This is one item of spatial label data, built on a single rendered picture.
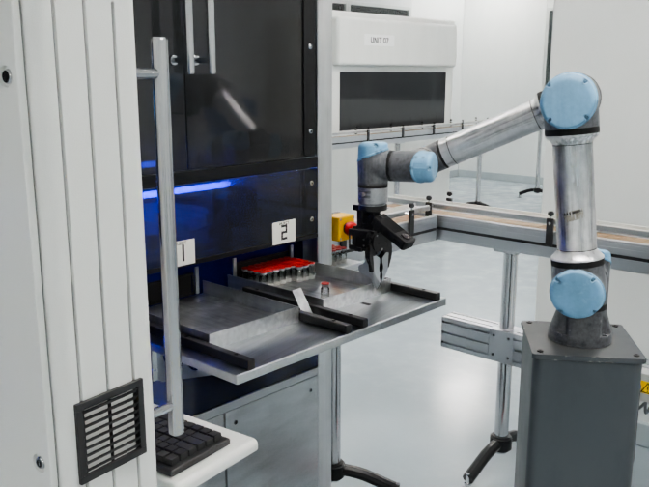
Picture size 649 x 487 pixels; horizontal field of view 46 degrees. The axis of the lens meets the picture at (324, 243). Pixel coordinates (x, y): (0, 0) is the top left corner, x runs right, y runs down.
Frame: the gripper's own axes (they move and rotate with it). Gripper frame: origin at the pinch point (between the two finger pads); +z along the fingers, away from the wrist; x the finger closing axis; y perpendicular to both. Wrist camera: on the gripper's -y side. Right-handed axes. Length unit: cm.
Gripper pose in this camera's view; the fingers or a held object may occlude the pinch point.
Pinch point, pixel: (379, 283)
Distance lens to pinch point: 195.3
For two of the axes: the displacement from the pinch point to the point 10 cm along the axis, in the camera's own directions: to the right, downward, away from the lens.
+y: -7.4, -1.3, 6.6
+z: 0.1, 9.8, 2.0
